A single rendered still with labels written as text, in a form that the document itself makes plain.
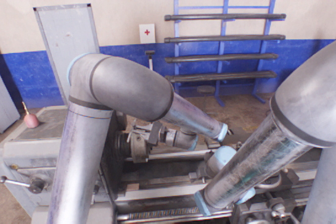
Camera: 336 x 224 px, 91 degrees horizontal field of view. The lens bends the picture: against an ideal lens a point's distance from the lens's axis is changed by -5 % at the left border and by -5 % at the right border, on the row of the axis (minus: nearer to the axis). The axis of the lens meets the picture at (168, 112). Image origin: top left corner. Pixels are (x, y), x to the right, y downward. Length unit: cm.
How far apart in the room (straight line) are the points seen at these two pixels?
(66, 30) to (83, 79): 387
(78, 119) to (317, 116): 44
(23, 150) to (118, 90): 89
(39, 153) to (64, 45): 343
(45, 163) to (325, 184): 115
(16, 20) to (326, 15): 664
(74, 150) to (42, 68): 435
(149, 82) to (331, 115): 29
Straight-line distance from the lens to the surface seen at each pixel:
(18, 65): 505
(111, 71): 37
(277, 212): 131
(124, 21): 401
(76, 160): 49
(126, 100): 36
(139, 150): 115
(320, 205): 52
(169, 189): 130
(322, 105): 28
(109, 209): 130
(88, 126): 46
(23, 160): 120
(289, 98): 29
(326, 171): 47
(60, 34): 435
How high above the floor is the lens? 190
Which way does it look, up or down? 30 degrees down
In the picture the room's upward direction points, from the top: 2 degrees counter-clockwise
